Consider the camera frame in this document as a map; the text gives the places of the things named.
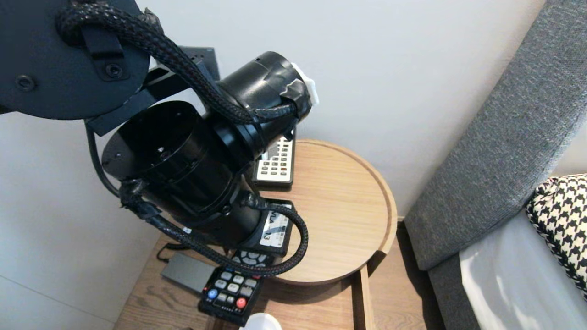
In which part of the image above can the black TV remote control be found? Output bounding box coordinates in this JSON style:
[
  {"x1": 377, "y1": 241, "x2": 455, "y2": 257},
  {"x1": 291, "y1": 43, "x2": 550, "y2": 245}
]
[{"x1": 198, "y1": 250, "x2": 276, "y2": 327}]

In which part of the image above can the curved front wooden drawer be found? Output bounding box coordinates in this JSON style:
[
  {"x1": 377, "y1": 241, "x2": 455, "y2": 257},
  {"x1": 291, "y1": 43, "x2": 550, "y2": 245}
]
[{"x1": 209, "y1": 266, "x2": 375, "y2": 330}]

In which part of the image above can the white round puck device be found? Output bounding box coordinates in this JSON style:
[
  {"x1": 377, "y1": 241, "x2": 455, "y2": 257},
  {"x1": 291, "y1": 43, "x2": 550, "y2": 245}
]
[{"x1": 238, "y1": 313, "x2": 283, "y2": 330}]

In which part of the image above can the round wooden bedside table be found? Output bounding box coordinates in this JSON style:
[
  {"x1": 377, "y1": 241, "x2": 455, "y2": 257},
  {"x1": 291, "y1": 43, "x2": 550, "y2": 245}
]
[{"x1": 229, "y1": 140, "x2": 398, "y2": 286}]

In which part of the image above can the grey power adapter box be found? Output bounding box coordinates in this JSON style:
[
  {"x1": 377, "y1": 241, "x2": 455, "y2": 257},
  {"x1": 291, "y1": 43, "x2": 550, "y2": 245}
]
[{"x1": 161, "y1": 253, "x2": 216, "y2": 294}]

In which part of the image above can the grey fabric headboard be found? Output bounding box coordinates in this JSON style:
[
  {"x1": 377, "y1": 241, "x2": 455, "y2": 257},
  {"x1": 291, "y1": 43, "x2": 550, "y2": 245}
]
[{"x1": 404, "y1": 0, "x2": 587, "y2": 272}]

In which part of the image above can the white bed sheet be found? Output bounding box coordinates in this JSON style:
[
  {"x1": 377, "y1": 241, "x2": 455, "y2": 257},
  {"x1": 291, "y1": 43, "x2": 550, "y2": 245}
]
[{"x1": 459, "y1": 209, "x2": 587, "y2": 330}]

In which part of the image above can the black white houndstooth pillow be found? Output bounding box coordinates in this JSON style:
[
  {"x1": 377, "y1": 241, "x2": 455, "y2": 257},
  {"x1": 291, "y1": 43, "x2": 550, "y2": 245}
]
[{"x1": 524, "y1": 174, "x2": 587, "y2": 303}]

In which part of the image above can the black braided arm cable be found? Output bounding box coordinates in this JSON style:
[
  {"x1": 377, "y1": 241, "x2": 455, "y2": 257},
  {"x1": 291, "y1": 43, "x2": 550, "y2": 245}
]
[
  {"x1": 120, "y1": 181, "x2": 309, "y2": 277},
  {"x1": 56, "y1": 4, "x2": 301, "y2": 125}
]

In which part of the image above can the black coiled power cable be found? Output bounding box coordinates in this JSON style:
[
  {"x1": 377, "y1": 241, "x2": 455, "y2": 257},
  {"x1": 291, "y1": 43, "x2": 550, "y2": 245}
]
[{"x1": 157, "y1": 241, "x2": 184, "y2": 264}]

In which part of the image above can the grey wall socket plate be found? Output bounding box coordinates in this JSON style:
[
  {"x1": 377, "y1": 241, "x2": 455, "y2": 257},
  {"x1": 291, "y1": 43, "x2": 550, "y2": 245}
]
[{"x1": 178, "y1": 46, "x2": 219, "y2": 82}]

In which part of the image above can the grey fabric bed frame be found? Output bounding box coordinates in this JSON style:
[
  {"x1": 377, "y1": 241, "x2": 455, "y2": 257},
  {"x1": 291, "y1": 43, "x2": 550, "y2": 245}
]
[{"x1": 427, "y1": 254, "x2": 482, "y2": 330}]

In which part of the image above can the smooth black arm cable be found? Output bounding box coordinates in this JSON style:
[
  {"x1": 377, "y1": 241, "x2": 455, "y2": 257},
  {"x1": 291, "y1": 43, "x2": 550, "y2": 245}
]
[{"x1": 85, "y1": 123, "x2": 122, "y2": 198}]

